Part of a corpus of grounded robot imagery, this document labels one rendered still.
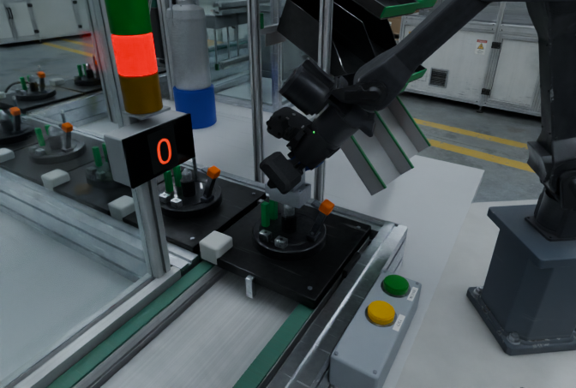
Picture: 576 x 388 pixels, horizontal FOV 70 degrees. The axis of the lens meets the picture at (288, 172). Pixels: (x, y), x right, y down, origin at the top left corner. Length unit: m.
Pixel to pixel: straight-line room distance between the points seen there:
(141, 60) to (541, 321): 0.72
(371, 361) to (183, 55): 1.24
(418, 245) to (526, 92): 3.86
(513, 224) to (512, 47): 4.02
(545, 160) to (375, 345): 0.35
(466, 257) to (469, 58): 3.95
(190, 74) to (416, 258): 1.04
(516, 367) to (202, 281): 0.54
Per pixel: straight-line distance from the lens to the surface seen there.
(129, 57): 0.56
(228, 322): 0.72
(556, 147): 0.69
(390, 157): 1.01
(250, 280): 0.71
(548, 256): 0.72
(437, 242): 1.03
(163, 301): 0.73
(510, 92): 4.80
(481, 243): 1.06
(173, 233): 0.84
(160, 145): 0.60
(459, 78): 4.91
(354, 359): 0.62
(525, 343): 0.83
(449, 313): 0.86
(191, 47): 1.57
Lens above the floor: 1.44
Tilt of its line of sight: 27 degrees down
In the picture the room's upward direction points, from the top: straight up
